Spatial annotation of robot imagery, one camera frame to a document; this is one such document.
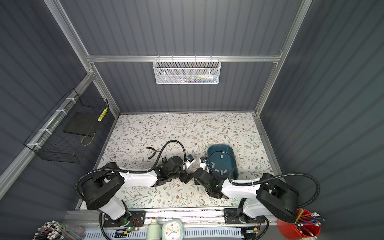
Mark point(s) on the red pencil cup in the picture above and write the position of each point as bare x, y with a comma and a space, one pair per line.
306, 225

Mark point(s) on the black notebook in basket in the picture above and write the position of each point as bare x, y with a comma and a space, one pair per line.
82, 124

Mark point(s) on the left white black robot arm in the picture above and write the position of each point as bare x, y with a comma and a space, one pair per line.
99, 187

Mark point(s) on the pale green glue bottle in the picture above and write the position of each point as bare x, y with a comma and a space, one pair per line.
154, 230

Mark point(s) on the teal plastic tray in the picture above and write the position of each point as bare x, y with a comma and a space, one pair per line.
221, 162

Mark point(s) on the white wire mesh basket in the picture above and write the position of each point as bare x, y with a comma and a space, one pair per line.
187, 71

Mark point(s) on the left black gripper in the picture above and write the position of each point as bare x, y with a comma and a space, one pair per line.
187, 177

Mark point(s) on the clear cup of pens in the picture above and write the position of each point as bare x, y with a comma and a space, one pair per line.
54, 230

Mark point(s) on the yellow marker in basket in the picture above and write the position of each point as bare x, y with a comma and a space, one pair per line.
102, 115

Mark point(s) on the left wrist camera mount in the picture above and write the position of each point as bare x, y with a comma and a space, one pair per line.
190, 160

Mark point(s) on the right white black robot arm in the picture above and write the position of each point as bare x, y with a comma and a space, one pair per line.
278, 197

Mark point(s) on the mint analog clock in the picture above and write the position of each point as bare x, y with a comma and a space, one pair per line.
173, 230

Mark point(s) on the black pliers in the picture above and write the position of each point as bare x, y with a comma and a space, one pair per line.
154, 152

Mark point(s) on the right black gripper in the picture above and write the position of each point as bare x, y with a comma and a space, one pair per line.
196, 182

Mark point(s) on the black wire basket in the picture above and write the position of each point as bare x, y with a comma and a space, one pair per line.
50, 143

